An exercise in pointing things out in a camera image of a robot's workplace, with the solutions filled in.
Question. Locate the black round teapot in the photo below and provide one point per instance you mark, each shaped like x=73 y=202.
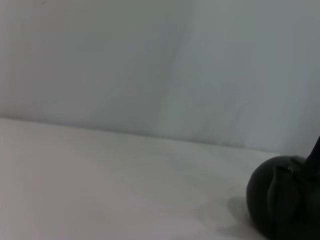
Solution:
x=282 y=200

